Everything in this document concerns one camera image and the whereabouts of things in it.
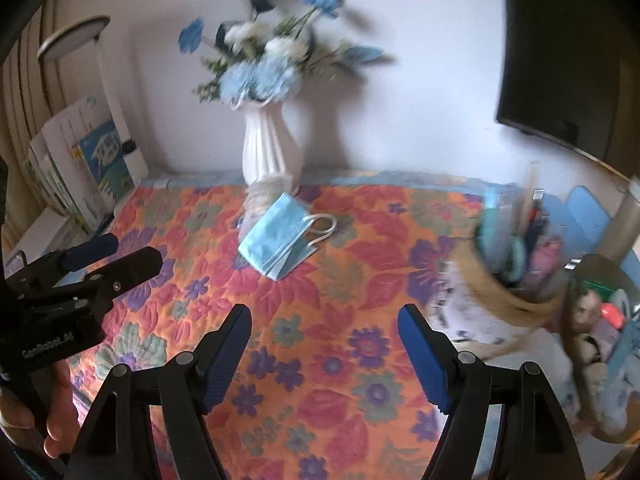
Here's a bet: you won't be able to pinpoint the beige curtain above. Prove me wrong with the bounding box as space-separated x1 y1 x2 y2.
0 10 56 211

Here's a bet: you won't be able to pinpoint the white printed cloth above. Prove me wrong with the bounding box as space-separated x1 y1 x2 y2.
427 255 531 356

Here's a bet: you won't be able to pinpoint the floral quilted blanket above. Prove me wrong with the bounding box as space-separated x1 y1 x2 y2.
10 170 551 480

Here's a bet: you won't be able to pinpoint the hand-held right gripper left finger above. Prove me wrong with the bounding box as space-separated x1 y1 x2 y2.
67 304 252 480

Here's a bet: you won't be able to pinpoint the white plush toy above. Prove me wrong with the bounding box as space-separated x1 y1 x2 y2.
580 360 632 441

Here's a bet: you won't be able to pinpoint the blue and white artificial flowers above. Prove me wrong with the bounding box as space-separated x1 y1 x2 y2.
179 0 396 111

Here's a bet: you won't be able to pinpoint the cardboard post with white cap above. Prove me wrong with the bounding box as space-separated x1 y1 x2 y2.
600 175 640 266

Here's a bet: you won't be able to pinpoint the blue face mask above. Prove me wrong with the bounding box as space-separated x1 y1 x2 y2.
237 191 337 282

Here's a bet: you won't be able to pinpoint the person's left hand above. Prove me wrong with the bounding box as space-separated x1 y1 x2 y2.
0 360 76 458

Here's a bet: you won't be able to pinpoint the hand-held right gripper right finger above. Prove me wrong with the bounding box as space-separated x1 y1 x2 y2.
397 304 587 480

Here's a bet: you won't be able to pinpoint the curly brown scrunchie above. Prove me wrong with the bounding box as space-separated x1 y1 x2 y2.
570 292 603 361

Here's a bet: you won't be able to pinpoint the white desk lamp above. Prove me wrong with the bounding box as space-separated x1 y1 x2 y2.
36 15 148 181

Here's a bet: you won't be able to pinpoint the row of books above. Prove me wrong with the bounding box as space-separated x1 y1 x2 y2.
20 95 136 231

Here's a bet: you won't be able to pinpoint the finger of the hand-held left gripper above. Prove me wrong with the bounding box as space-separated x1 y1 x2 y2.
62 233 121 272
84 246 165 312

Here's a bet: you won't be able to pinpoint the tan woven basket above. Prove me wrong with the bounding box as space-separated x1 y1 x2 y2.
470 252 568 333

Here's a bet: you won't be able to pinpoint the round woven basket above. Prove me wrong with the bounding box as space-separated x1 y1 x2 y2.
542 185 640 461

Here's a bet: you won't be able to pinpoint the black television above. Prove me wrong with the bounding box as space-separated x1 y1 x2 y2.
495 0 640 176

